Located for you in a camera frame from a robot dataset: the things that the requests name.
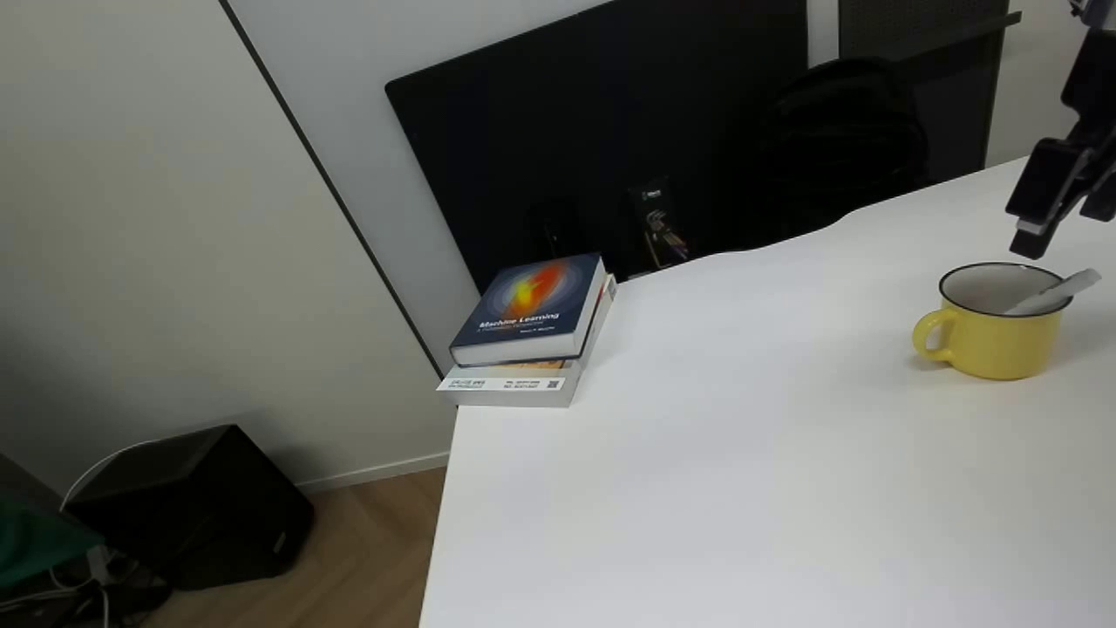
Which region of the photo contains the yellow enamel mug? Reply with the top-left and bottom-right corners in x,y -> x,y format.
912,262 -> 1068,382

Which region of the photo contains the green cloth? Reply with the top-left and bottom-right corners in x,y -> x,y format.
0,495 -> 99,596

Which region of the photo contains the bunch of keys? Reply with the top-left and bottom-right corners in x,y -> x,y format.
636,189 -> 687,267

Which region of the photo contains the black box on floor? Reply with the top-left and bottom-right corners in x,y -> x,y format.
65,426 -> 313,591

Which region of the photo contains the dark blue book with flame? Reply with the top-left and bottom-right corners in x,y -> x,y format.
450,255 -> 608,366

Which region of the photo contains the black monitor screen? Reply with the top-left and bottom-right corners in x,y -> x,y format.
388,0 -> 807,282

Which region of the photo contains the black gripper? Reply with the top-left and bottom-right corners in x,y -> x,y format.
1007,27 -> 1116,259

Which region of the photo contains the white floor cable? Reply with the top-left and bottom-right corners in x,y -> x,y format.
47,448 -> 155,628

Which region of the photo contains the white book under blue book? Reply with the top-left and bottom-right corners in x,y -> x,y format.
441,281 -> 619,410

